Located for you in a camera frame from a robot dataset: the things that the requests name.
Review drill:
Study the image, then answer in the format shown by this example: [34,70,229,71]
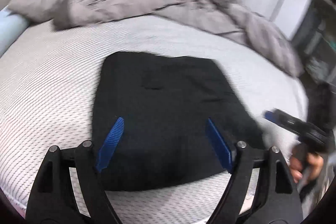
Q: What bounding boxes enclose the black pants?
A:
[92,52,265,192]

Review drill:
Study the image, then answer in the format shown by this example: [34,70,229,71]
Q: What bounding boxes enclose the person's right hand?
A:
[289,144,324,184]

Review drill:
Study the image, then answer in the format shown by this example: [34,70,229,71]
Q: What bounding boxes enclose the white honeycomb pattern mattress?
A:
[1,16,308,214]

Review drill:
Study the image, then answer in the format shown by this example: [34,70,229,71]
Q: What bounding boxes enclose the dark glass shelf cabinet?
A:
[291,0,335,86]

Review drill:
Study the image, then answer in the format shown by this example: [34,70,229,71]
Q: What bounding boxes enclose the light blue bolster pillow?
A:
[0,6,30,57]

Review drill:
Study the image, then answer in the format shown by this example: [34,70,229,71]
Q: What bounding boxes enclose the grey crumpled comforter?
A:
[8,0,303,77]

